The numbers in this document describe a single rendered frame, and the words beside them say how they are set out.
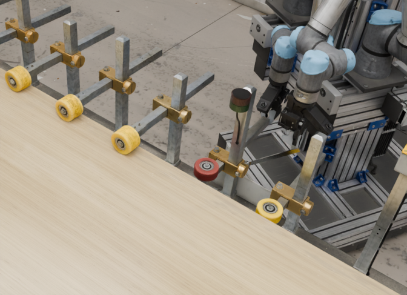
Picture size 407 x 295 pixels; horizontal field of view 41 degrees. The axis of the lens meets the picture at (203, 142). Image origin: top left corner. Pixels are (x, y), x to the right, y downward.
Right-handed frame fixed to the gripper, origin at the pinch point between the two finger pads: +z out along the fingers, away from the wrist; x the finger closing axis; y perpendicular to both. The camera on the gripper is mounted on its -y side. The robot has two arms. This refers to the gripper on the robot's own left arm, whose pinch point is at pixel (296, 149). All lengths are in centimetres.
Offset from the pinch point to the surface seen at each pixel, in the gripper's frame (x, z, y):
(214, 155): 13.2, 7.8, 22.7
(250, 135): -5.6, 8.6, 19.4
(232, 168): 13.2, 8.9, 15.4
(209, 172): 24.6, 4.0, 17.8
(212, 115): -105, 95, 89
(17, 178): 64, 5, 61
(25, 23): 12, -5, 114
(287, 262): 39.4, 4.5, -18.4
